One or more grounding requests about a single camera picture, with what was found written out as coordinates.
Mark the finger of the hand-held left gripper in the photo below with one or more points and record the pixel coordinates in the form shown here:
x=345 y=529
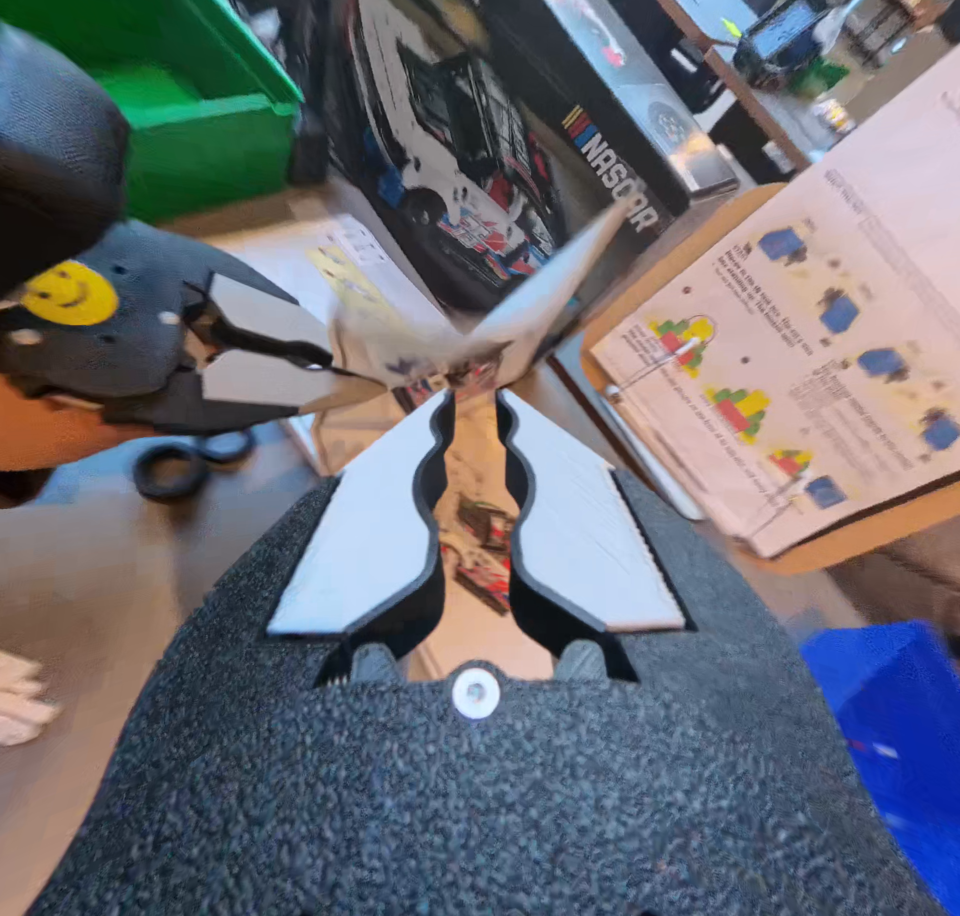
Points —
x=270 y=387
x=262 y=308

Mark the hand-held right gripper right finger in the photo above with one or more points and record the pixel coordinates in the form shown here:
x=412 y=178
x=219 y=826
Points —
x=592 y=548

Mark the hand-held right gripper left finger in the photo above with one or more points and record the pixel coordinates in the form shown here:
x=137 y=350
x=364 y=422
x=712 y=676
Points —
x=367 y=548

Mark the holographic sticker sheet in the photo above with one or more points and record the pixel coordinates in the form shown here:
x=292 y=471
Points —
x=517 y=316

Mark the white toy brick panel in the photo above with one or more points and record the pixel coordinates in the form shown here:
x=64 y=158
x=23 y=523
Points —
x=19 y=698

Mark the grey desk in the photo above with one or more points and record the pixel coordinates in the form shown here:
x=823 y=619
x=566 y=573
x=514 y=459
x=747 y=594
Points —
x=112 y=593

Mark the person's left hand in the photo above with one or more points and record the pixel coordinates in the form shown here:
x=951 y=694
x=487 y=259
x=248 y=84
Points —
x=52 y=436

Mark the black rubber tire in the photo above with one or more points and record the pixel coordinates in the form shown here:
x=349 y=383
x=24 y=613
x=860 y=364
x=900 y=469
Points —
x=146 y=473
x=247 y=447

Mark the green storage bin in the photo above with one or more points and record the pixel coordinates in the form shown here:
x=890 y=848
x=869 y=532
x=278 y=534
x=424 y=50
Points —
x=187 y=128

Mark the toy car set box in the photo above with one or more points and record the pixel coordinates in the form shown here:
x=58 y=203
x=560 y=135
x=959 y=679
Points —
x=465 y=143

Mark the printed instruction sheet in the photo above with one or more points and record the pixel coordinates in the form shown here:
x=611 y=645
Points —
x=825 y=331

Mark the blue storage bin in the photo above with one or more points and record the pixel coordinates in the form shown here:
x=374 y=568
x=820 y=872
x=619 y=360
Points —
x=900 y=743

